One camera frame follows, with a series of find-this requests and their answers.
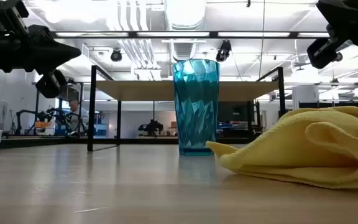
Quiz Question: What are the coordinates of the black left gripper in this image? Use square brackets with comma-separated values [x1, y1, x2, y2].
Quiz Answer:
[0, 0, 82, 75]

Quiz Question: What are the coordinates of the teal faceted plastic tumbler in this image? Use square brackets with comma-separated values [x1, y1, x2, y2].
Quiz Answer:
[172, 58, 221, 156]

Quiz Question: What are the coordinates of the person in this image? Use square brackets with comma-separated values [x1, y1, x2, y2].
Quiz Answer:
[67, 99, 90, 135]

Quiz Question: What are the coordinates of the white cabinet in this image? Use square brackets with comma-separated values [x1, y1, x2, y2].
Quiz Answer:
[291, 85, 320, 110]

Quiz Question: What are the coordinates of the yellow microfibre cloth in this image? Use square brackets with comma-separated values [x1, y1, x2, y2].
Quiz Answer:
[206, 106, 358, 190]

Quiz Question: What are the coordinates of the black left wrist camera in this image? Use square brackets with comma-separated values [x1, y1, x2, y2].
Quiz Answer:
[35, 69, 68, 99]

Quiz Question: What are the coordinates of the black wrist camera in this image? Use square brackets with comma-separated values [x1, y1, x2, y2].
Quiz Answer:
[35, 69, 68, 99]
[306, 29, 344, 70]

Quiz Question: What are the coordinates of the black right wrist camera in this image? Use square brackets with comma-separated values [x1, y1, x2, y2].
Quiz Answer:
[306, 29, 344, 70]

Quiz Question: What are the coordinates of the black overhead camera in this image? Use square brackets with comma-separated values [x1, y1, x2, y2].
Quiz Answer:
[215, 39, 232, 63]
[110, 47, 123, 63]

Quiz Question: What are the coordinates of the wooden shelf with black frame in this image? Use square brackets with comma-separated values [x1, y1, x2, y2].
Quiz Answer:
[86, 65, 287, 152]

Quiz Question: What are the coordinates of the black overhead frame bar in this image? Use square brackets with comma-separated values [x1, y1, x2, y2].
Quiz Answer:
[50, 30, 331, 40]

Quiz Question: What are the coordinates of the silver ceiling air duct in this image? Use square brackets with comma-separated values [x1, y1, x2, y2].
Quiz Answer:
[163, 0, 208, 31]

